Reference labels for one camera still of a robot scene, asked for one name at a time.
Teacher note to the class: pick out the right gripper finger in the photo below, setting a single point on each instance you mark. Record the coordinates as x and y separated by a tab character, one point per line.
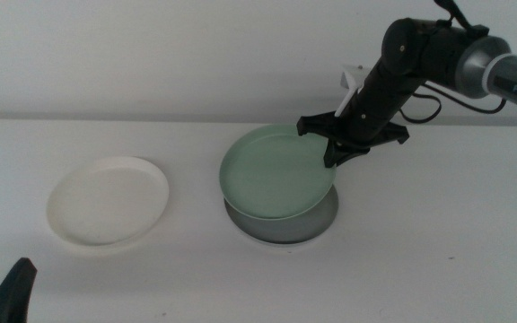
353	151
332	154

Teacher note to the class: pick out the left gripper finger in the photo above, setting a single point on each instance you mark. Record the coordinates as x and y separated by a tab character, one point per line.
11	300

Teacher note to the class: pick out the pale green shallow bowl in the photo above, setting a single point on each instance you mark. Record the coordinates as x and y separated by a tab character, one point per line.
272	175

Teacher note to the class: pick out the grey shallow bowl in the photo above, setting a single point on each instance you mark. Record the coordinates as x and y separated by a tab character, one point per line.
294	229

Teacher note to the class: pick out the white shallow bowl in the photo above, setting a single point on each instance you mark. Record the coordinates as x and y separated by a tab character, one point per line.
106	202

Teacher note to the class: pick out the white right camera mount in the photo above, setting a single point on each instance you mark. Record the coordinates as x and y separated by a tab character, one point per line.
346	105

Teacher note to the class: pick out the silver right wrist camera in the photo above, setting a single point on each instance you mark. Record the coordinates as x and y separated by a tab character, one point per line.
350	76

